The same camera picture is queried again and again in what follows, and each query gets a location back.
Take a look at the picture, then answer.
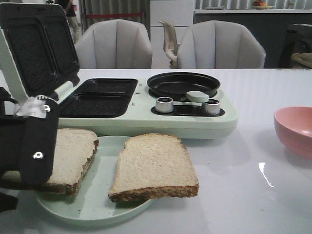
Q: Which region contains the dark counter with white top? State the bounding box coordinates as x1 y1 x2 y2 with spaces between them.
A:
194 9 312 68

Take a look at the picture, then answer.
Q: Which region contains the left silver control knob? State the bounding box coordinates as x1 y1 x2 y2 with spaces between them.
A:
155 97 174 113

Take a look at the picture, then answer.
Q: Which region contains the dark armchair at right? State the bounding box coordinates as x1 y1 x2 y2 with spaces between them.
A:
278 24 312 68

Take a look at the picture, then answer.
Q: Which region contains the mint green breakfast maker base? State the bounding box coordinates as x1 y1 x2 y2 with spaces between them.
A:
55 78 238 139

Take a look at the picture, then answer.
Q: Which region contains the pink bowl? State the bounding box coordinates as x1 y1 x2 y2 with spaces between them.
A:
273 106 312 159

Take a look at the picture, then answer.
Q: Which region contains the white cabinet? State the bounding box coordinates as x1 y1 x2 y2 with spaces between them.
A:
150 0 195 69

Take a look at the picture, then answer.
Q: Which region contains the black round frying pan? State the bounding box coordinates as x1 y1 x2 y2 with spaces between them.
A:
147 72 220 101

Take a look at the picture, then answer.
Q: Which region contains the beige plastic chair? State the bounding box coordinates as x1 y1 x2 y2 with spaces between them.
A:
158 20 178 69

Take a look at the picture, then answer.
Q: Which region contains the white bread slice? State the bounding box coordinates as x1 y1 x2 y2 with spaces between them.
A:
0 128 99 196
108 133 199 202

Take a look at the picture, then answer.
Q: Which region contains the mint green breakfast maker lid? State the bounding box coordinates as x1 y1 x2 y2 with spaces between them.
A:
0 3 79 102

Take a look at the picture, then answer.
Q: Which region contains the grey upholstered chair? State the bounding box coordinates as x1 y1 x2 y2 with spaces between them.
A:
75 19 153 69
177 20 266 69

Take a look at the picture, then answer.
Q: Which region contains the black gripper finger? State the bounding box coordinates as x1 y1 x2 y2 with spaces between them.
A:
18 95 59 185

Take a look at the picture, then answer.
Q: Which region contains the right silver control knob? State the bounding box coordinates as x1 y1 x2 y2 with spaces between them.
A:
201 98 221 115

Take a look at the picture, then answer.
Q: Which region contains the silver control knob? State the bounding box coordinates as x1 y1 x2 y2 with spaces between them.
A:
201 98 221 115
155 97 174 113

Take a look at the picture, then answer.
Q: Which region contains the mint green round plate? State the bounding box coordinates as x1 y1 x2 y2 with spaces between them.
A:
35 136 153 226

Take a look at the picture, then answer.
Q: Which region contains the left grey upholstered chair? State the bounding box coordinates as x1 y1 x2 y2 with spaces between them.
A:
75 19 153 69

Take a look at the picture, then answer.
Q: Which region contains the right grey upholstered chair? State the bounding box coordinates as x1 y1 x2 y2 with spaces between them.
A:
177 20 266 69

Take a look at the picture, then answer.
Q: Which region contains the fruit plate on counter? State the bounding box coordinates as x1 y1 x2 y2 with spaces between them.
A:
252 0 274 10

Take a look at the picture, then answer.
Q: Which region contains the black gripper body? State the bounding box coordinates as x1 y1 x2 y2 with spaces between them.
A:
0 87 26 177

